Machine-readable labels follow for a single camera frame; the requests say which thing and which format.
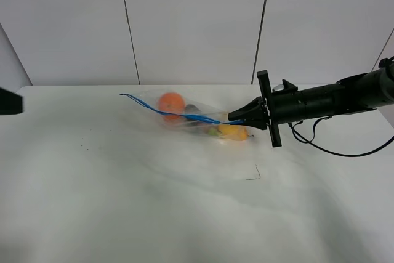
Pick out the orange fruit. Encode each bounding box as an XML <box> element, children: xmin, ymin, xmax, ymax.
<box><xmin>157</xmin><ymin>92</ymin><xmax>186</xmax><ymax>123</ymax></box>

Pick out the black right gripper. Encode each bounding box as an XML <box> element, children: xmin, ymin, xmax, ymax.
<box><xmin>228</xmin><ymin>70</ymin><xmax>299</xmax><ymax>147</ymax></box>

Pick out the clear zip bag blue seal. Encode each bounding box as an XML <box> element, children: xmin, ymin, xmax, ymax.
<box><xmin>120</xmin><ymin>89</ymin><xmax>254</xmax><ymax>142</ymax></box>

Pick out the purple eggplant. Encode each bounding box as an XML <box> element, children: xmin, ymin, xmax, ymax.
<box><xmin>184</xmin><ymin>104</ymin><xmax>206</xmax><ymax>127</ymax></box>

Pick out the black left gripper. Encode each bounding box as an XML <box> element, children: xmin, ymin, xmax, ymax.
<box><xmin>0</xmin><ymin>88</ymin><xmax>24</xmax><ymax>115</ymax></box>

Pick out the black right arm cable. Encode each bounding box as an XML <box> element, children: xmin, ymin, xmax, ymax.
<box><xmin>288</xmin><ymin>118</ymin><xmax>394</xmax><ymax>156</ymax></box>

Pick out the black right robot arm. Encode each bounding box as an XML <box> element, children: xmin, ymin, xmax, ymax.
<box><xmin>228</xmin><ymin>58</ymin><xmax>393</xmax><ymax>147</ymax></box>

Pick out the yellow lemon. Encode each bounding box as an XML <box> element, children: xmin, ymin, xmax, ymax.
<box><xmin>217</xmin><ymin>124</ymin><xmax>249</xmax><ymax>141</ymax></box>

